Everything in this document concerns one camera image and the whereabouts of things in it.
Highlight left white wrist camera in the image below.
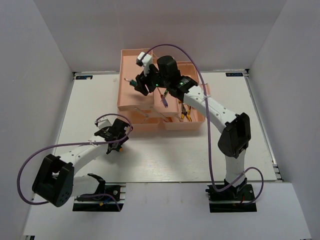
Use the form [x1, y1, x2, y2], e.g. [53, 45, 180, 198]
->
[94, 116, 112, 130]

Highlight yellow long nose pliers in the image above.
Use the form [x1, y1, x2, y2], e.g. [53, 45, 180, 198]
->
[181, 102, 192, 122]

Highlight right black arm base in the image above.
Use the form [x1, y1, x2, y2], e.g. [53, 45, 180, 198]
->
[205, 184, 257, 213]

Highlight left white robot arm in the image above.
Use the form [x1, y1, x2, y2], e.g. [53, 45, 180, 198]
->
[32, 118, 132, 207]

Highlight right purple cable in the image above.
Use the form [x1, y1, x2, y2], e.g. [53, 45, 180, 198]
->
[139, 44, 265, 206]

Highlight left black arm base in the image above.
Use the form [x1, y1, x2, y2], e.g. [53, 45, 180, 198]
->
[72, 183, 126, 213]

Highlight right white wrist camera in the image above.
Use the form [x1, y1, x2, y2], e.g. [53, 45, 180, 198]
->
[136, 51, 153, 68]

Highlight blue handled small screwdriver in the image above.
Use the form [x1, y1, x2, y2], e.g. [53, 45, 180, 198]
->
[156, 87, 169, 108]

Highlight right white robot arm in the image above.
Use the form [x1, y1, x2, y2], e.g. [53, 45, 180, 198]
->
[134, 52, 251, 200]

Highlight pink plastic toolbox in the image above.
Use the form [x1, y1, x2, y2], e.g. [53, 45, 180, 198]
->
[117, 48, 206, 133]

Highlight stubby dark green screwdriver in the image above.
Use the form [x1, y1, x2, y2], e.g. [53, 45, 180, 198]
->
[124, 78, 138, 87]

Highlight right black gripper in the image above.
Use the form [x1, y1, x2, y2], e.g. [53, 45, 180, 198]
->
[134, 62, 170, 96]

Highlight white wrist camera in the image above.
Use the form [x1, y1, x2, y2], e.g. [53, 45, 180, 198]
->
[136, 51, 153, 68]
[94, 116, 112, 130]

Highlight stubby green orange screwdriver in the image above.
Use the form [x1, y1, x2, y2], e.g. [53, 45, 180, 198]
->
[115, 146, 123, 152]

